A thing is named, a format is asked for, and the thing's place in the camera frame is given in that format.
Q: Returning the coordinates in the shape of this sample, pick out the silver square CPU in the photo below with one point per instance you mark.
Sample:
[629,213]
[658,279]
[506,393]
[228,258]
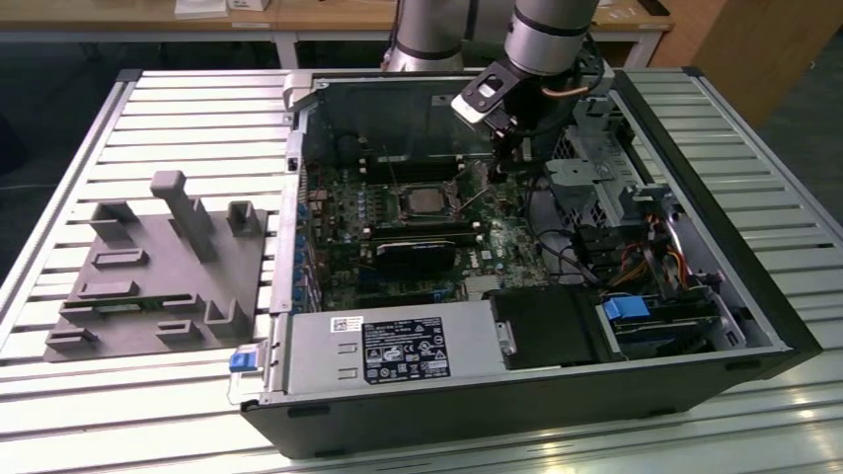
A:
[423,202]

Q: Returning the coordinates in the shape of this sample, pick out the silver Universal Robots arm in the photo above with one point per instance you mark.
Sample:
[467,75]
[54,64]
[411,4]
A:
[547,39]

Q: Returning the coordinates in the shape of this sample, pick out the black CPU socket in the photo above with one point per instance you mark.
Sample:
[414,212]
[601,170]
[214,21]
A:
[393,210]

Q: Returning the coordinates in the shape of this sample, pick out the grey metal drive cage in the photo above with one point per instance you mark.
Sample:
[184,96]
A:
[579,182]

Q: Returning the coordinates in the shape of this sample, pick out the grey plastic drive latch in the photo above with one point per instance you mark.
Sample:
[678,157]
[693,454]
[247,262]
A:
[653,193]

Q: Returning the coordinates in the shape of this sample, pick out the green motherboard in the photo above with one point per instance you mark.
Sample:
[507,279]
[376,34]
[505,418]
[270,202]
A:
[501,247]

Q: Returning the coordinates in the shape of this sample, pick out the wooden cabinet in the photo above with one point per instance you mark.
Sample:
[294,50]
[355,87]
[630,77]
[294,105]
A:
[758,49]

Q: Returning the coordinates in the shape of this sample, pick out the black graphics card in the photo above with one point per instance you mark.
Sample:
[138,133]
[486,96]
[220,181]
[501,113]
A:
[415,257]

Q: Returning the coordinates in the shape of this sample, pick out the small silver chipset heatsink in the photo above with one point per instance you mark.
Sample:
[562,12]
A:
[485,285]

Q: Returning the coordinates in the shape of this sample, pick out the hard disk in blue carrier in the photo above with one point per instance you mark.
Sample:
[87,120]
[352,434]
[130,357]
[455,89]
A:
[626,308]

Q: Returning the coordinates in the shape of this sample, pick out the black plastic fan shroud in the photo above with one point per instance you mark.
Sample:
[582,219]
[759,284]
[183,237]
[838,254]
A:
[547,326]

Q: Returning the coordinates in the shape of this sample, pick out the small white box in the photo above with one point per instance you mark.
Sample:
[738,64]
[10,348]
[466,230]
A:
[248,4]

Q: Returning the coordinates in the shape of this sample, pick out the white paper box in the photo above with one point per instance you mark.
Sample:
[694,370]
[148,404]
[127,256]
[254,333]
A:
[200,7]

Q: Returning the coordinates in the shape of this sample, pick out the silver power supply with label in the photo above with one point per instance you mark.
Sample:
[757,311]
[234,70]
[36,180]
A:
[316,345]

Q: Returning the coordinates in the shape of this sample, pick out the black open PC case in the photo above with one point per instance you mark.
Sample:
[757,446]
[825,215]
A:
[461,419]

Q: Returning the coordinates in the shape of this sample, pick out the grey parts rack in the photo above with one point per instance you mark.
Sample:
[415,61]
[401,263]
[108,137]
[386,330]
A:
[164,266]

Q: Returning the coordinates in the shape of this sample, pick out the blue case latch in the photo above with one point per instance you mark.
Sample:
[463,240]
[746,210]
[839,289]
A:
[242,360]

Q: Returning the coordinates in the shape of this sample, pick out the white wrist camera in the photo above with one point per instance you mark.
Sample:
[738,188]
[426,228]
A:
[481,101]

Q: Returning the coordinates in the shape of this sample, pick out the wooden desk with white frame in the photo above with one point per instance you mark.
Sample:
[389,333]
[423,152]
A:
[132,22]

